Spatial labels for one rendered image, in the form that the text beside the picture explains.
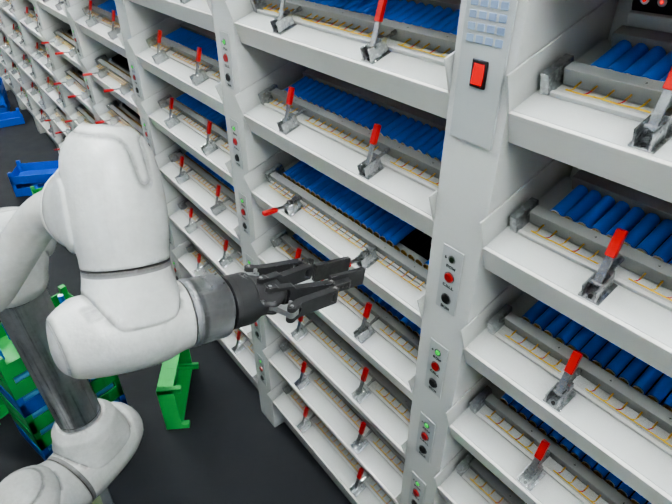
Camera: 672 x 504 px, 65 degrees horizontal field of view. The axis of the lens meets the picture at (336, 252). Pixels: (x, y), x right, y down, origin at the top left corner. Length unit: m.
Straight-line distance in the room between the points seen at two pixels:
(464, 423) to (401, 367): 0.17
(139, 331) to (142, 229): 0.12
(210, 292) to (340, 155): 0.44
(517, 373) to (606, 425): 0.14
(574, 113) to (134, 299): 0.55
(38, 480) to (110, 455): 0.17
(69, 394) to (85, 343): 0.74
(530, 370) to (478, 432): 0.21
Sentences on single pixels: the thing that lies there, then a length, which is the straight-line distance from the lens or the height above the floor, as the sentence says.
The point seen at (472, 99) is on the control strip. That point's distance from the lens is 0.72.
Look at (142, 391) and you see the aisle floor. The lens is 2.18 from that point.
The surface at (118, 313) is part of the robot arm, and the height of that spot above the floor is 1.17.
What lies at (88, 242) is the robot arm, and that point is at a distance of 0.63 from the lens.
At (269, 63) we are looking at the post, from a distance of 1.28.
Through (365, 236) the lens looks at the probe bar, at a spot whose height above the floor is 0.98.
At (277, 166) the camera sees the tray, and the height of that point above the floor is 0.99.
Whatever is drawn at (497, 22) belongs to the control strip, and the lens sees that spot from 0.68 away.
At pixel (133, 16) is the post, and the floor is 1.25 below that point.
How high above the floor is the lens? 1.55
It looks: 34 degrees down
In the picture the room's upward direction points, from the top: straight up
